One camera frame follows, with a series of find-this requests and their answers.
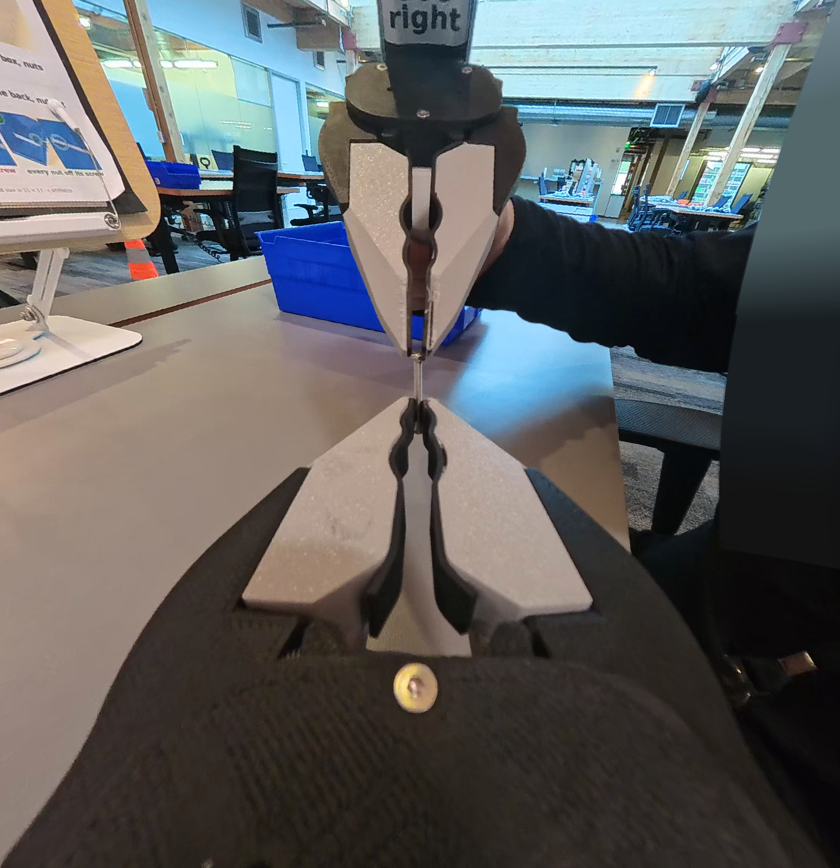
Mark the black office chair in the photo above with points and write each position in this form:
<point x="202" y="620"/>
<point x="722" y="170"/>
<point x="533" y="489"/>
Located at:
<point x="254" y="196"/>

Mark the orange traffic cone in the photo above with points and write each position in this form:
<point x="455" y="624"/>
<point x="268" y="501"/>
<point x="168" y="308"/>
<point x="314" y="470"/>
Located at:
<point x="142" y="261"/>

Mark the wooden background desk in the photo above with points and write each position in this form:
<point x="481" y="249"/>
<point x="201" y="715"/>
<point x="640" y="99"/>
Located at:
<point x="216" y="192"/>

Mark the blue plastic bin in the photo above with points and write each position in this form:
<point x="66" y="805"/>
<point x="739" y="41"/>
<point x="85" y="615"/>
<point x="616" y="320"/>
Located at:
<point x="305" y="271"/>

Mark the person's right forearm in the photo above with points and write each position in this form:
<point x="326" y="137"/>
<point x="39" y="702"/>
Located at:
<point x="596" y="285"/>

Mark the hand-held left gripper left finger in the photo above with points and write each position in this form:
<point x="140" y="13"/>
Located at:
<point x="325" y="536"/>

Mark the white document stand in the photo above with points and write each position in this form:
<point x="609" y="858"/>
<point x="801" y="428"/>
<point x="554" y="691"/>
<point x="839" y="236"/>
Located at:
<point x="88" y="339"/>

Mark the person's right hand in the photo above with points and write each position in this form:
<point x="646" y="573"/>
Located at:
<point x="505" y="227"/>

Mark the blue storage bin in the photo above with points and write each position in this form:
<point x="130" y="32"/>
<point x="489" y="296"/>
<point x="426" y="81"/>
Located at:
<point x="172" y="175"/>

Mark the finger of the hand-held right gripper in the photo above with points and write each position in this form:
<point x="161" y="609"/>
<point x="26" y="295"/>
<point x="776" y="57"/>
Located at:
<point x="467" y="203"/>
<point x="372" y="203"/>

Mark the metal screw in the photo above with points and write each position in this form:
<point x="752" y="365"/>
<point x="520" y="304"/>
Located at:
<point x="418" y="380"/>

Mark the plain wooden column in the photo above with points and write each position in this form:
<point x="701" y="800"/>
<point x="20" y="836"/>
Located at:
<point x="152" y="81"/>
<point x="732" y="112"/>

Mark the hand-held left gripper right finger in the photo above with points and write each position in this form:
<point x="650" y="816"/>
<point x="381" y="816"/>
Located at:
<point x="515" y="536"/>

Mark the printed instruction sheet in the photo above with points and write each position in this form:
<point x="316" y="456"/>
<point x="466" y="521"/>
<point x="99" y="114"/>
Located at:
<point x="26" y="102"/>

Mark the grey desk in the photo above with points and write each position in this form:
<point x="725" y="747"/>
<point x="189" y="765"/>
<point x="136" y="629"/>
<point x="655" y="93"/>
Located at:
<point x="155" y="441"/>

